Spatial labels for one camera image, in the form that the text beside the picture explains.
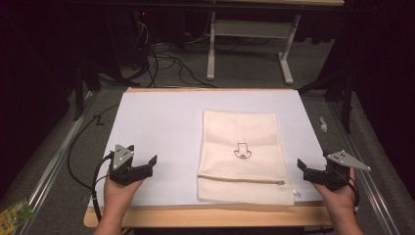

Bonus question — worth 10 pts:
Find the metal floor rail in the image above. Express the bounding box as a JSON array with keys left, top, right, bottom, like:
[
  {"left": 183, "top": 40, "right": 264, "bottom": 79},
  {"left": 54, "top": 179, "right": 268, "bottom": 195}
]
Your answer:
[
  {"left": 327, "top": 101, "right": 400, "bottom": 235},
  {"left": 13, "top": 91, "right": 96, "bottom": 235}
]

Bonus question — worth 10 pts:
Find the black floor cable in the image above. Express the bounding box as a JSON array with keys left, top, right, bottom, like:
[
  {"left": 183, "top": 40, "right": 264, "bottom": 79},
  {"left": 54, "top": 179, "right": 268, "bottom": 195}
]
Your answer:
[{"left": 67, "top": 103, "right": 120, "bottom": 191}]

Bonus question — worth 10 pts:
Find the person's left hand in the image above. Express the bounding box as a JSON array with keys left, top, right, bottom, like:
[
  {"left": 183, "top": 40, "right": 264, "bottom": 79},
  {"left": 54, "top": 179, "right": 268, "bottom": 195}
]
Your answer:
[{"left": 103, "top": 177, "right": 145, "bottom": 217}]

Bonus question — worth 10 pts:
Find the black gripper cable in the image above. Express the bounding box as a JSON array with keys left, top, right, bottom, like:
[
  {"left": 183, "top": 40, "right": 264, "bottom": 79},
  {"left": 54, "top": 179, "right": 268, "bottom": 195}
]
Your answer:
[
  {"left": 339, "top": 169, "right": 360, "bottom": 214},
  {"left": 90, "top": 153, "right": 115, "bottom": 223}
]

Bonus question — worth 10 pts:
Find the person's right hand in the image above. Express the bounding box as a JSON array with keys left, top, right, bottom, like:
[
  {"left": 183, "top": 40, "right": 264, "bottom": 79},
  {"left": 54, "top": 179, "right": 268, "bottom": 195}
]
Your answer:
[{"left": 311, "top": 167, "right": 357, "bottom": 213}]

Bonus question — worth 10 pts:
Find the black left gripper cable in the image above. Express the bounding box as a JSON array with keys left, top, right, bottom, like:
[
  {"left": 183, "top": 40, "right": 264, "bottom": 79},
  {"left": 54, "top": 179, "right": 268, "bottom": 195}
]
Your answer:
[{"left": 90, "top": 153, "right": 115, "bottom": 223}]

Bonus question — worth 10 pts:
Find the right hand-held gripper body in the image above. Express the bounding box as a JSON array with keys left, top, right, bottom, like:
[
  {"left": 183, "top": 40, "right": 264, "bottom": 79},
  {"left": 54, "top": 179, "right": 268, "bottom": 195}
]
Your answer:
[{"left": 302, "top": 150, "right": 372, "bottom": 192}]

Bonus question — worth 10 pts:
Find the white metal desk frame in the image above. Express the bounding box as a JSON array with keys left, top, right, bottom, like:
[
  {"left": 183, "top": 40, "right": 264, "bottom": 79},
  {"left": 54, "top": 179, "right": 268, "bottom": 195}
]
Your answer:
[{"left": 206, "top": 12, "right": 301, "bottom": 86}]

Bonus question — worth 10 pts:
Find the green printed packet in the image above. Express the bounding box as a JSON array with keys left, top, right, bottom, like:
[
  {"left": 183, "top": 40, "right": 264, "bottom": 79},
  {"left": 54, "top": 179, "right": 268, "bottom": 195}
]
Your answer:
[{"left": 0, "top": 198, "right": 35, "bottom": 235}]

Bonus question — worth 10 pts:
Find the white table mat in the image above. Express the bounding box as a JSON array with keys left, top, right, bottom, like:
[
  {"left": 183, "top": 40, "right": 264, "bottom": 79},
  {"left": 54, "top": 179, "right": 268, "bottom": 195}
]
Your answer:
[{"left": 88, "top": 89, "right": 328, "bottom": 208}]

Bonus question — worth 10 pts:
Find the wooden table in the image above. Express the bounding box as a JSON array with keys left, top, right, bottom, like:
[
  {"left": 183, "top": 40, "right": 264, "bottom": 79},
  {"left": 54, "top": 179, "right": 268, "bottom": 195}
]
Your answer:
[{"left": 83, "top": 86, "right": 334, "bottom": 229}]

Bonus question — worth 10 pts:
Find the tangle of black cables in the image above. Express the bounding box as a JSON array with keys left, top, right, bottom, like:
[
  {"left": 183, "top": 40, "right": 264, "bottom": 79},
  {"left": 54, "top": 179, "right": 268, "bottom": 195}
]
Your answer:
[{"left": 131, "top": 13, "right": 218, "bottom": 89}]

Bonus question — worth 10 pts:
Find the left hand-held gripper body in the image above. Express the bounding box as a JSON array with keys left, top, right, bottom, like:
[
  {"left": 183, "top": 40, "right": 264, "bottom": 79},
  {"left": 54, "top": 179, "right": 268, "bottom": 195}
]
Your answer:
[{"left": 109, "top": 144, "right": 155, "bottom": 186}]

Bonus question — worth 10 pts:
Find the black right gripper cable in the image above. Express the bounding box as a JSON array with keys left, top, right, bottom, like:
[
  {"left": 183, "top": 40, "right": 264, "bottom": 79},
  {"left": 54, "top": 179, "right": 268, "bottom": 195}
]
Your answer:
[{"left": 339, "top": 169, "right": 360, "bottom": 214}]

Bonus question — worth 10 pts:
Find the cream zipper cloth bag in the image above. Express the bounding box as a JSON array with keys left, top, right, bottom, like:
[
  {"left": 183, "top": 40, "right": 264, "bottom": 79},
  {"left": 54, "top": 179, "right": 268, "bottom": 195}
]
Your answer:
[{"left": 196, "top": 109, "right": 301, "bottom": 207}]

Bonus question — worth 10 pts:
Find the black stand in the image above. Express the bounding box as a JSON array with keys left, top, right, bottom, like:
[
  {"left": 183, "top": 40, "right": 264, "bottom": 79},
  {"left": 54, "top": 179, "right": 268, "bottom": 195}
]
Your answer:
[
  {"left": 297, "top": 70, "right": 355, "bottom": 135},
  {"left": 71, "top": 60, "right": 141, "bottom": 122}
]

